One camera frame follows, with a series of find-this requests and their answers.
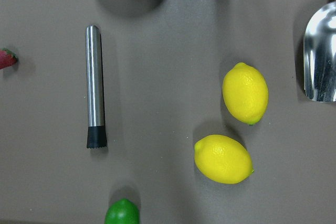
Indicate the steel muddler black tip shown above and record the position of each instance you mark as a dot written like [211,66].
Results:
[96,137]

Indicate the red strawberry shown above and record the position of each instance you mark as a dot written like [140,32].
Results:
[7,58]

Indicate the steel ice scoop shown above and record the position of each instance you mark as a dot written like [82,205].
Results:
[319,55]

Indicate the yellow lemon upper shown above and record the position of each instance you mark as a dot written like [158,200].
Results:
[245,93]

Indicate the yellow lemon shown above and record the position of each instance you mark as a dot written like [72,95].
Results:
[245,93]
[222,159]

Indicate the yellow lemon lower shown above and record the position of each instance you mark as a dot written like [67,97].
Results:
[222,159]

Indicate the green lime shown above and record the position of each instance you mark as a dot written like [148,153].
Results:
[122,211]

